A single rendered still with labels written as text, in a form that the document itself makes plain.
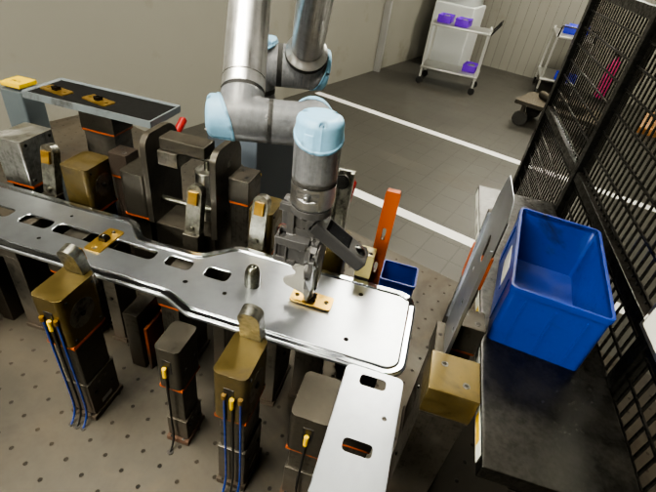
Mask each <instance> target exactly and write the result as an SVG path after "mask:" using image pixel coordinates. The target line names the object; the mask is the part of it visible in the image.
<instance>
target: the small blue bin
mask: <svg viewBox="0 0 656 492"><path fill-rule="evenodd" d="M418 272H419V269H418V268H417V267H415V266H409V265H406V264H402V263H398V262H394V261H391V260H384V264H383V268H382V272H381V276H380V279H379V284H378V285H381V286H385V287H389V288H391V289H395V290H398V291H401V292H404V293H406V294H407V295H409V296H410V297H411V296H412V293H413V290H414V289H415V287H416V283H417V277H418Z"/></svg>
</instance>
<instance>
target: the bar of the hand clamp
mask: <svg viewBox="0 0 656 492"><path fill-rule="evenodd" d="M355 175H356V171H353V170H350V169H346V168H342V167H340V168H339V175H338V180H337V188H336V195H335V202H334V205H333V207H332V213H331V215H330V218H331V219H332V220H333V221H334V222H336V223H337V224H338V225H339V226H340V227H342V228H343V229H345V227H346V222H347V217H348V212H349V204H350V200H351V195H352V190H353V185H354V180H355Z"/></svg>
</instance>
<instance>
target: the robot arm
mask: <svg viewBox="0 0 656 492"><path fill-rule="evenodd" d="M270 3H271V0H228V7H227V18H226V30H225V51H224V62H223V74H222V85H221V92H217V93H210V94H209V95H208V96H207V101H206V104H205V126H206V131H207V133H208V135H209V136H210V137H212V138H216V139H220V140H228V141H233V142H235V141H241V142H252V143H264V144H282V145H293V146H294V151H293V165H292V179H291V193H287V194H286V195H285V197H284V199H283V200H281V202H280V207H279V210H282V224H280V225H279V226H278V227H277V229H276V235H275V236H274V252H273V259H274V260H276V261H279V262H283V264H286V265H290V266H291V267H292V269H293V270H294V271H295V273H294V274H290V275H285V276H284V277H283V282H284V283H285V284H286V285H288V286H289V287H291V288H293V289H295V290H297V291H299V292H301V293H302V294H303V295H304V300H305V301H308V300H310V299H311V298H312V297H313V294H314V293H313V292H314V291H315V290H316V288H317V285H318V281H319V277H320V273H321V269H322V266H323V261H324V256H325V251H326V247H328V248H329V249H330V250H331V251H332V252H334V253H335V254H336V255H337V256H338V257H340V258H341V259H342V260H343V261H344V262H346V263H347V264H348V265H349V266H350V267H352V268H353V269H354V270H356V271H359V270H360V269H362V268H363V267H365V264H366V261H367V257H368V254H369V251H368V250H367V249H366V248H365V247H364V246H362V245H361V244H360V243H359V242H358V241H357V240H355V239H354V238H353V237H352V236H351V235H350V234H348V233H347V232H346V231H345V230H344V229H343V228H342V227H340V226H339V225H338V224H337V223H336V222H334V221H333V220H332V219H331V218H330V215H331V213H332V207H333V205H334V202H335V195H336V188H337V180H338V175H339V168H340V161H341V154H342V147H343V144H344V141H345V133H344V131H345V120H344V118H343V116H342V115H341V114H338V112H336V111H334V110H332V108H331V106H330V105H329V103H328V102H327V101H325V100H323V99H322V98H320V97H317V96H308V97H305V98H303V99H301V100H299V101H298V102H294V101H285V100H276V99H275V87H285V88H294V89H304V90H309V91H321V90H323V89H324V88H325V87H326V85H327V82H328V79H329V74H330V71H331V65H332V53H331V51H330V50H329V49H327V47H326V44H325V40H326V35H327V30H328V26H329V21H330V17H331V12H332V8H333V3H334V0H296V7H295V16H294V27H293V36H292V37H291V38H290V39H289V40H288V42H287V44H284V43H278V39H277V37H276V36H274V35H269V34H268V33H269V18H270ZM277 230H278V232H277ZM281 230H282V231H281Z"/></svg>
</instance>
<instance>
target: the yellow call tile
mask: <svg viewBox="0 0 656 492"><path fill-rule="evenodd" d="M0 83H1V85H4V86H8V87H12V88H16V89H24V88H26V87H29V86H32V85H35V84H37V81H36V80H35V79H31V78H26V77H22V76H15V77H11V78H8V79H4V80H0Z"/></svg>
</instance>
